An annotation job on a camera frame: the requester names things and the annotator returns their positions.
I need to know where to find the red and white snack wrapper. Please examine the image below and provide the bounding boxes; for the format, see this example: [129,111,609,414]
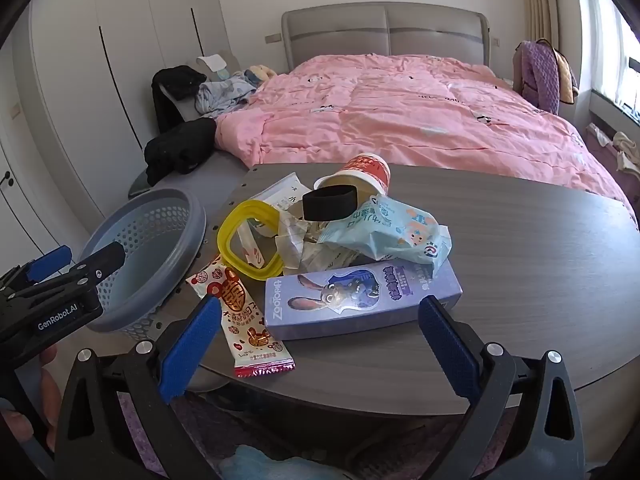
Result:
[185,255,297,379]

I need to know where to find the black bundled clothing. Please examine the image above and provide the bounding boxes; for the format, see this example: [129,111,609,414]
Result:
[144,117,218,187]

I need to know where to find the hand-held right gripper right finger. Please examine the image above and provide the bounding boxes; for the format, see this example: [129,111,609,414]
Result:
[417,296,586,480]

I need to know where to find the purple rug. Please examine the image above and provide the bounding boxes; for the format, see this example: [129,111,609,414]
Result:
[112,385,481,480]

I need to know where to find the window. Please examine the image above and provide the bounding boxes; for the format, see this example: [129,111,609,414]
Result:
[575,0,640,122]

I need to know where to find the yellow plastic ring frame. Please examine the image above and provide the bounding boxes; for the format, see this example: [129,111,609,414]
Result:
[216,199,284,281]

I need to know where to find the person's left hand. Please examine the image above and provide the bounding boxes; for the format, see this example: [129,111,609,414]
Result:
[0,345,63,453]

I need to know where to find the white printed cardboard box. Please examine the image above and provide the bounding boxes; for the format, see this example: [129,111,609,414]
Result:
[247,172,313,211]

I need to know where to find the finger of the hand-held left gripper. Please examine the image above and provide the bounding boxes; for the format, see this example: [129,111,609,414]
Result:
[0,245,74,293]
[7,241,127,306]

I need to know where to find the yellow orange garment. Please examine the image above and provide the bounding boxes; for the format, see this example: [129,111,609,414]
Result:
[537,38,580,106]

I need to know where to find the light blue patterned clothes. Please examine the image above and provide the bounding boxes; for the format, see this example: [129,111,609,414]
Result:
[195,71,259,114]

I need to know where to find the white paper wrappers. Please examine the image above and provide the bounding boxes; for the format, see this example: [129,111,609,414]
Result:
[274,207,371,277]

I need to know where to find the light blue cloth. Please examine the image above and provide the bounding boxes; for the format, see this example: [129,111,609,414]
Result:
[231,444,353,480]

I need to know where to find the red and white paper cup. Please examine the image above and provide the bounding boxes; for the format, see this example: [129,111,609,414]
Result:
[314,154,391,202]

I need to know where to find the beige crumpled cloth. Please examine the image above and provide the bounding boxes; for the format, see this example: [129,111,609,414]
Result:
[612,131,640,182]

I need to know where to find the grey perforated plastic basket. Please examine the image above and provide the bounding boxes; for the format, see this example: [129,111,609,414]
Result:
[77,189,207,351]

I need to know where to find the pink printed blanket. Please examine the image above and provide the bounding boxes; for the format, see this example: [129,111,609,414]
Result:
[215,52,638,216]

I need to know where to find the small white printed sachet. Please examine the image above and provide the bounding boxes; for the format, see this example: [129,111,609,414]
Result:
[240,221,267,269]

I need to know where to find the light blue wipes packet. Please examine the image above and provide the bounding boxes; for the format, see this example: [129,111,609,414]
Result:
[317,194,453,277]

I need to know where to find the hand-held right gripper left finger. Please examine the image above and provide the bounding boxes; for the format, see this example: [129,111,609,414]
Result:
[52,295,236,480]

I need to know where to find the black draped clothing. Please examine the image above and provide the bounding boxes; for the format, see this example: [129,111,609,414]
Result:
[152,66,208,135]

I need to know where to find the grey upholstered bed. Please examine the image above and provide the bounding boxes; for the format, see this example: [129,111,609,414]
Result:
[127,2,491,201]

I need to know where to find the purple cartoon rabbit box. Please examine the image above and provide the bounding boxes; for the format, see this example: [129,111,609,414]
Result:
[264,260,463,342]

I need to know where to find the purple quilted garment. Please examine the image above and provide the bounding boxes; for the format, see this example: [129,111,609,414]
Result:
[515,40,562,116]

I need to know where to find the white folded cloth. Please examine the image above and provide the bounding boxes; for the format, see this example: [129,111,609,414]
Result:
[197,54,229,74]

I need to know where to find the white wardrobe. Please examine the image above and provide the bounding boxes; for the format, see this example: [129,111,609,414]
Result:
[0,0,233,271]

